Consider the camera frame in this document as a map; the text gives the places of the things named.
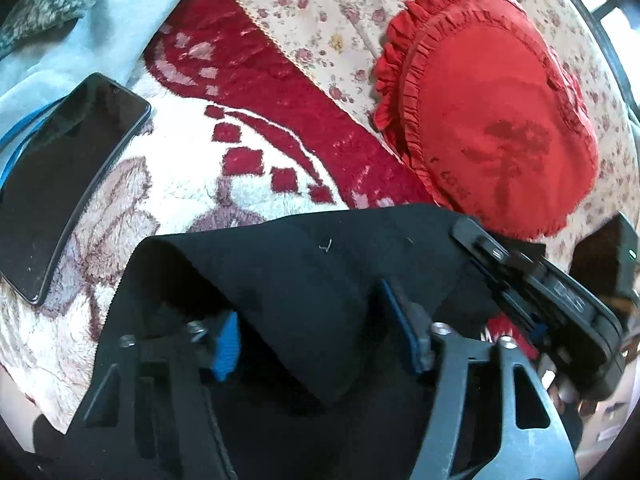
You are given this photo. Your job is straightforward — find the grey fuzzy cloth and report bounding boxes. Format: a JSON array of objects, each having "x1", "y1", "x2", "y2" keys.
[{"x1": 0, "y1": 0, "x2": 108, "y2": 58}]

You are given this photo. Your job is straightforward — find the black smartphone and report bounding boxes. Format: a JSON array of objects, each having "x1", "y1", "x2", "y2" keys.
[{"x1": 0, "y1": 72, "x2": 152, "y2": 306}]

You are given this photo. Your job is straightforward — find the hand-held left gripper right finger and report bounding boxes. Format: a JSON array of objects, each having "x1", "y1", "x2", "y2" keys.
[{"x1": 379, "y1": 279, "x2": 582, "y2": 480}]

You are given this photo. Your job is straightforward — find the floral bed sheet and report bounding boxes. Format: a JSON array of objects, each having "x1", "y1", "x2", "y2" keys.
[{"x1": 212, "y1": 0, "x2": 640, "y2": 281}]

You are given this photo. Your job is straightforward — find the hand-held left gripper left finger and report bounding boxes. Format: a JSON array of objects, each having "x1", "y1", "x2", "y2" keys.
[{"x1": 62, "y1": 310, "x2": 242, "y2": 480}]

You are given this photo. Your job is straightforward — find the red ruffled pillow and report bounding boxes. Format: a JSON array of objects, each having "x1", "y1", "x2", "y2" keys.
[{"x1": 372, "y1": 0, "x2": 600, "y2": 241}]

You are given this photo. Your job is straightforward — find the red and white plush blanket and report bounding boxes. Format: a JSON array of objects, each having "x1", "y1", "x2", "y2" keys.
[{"x1": 0, "y1": 0, "x2": 441, "y2": 436}]

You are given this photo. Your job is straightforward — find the dark window frame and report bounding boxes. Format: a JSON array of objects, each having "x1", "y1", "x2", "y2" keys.
[{"x1": 537, "y1": 0, "x2": 640, "y2": 126}]

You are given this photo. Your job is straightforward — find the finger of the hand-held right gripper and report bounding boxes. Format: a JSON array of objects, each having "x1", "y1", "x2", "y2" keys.
[
  {"x1": 451, "y1": 216, "x2": 553, "y2": 286},
  {"x1": 469, "y1": 259, "x2": 548, "y2": 348}
]

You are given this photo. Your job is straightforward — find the black pants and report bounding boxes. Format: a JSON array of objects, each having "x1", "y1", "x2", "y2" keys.
[{"x1": 32, "y1": 203, "x2": 548, "y2": 480}]

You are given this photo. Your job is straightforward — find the light blue cloth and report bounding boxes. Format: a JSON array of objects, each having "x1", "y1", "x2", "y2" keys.
[{"x1": 0, "y1": 0, "x2": 221, "y2": 141}]

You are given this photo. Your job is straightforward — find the blue cable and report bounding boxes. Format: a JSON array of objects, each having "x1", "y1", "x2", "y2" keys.
[{"x1": 0, "y1": 97, "x2": 76, "y2": 186}]

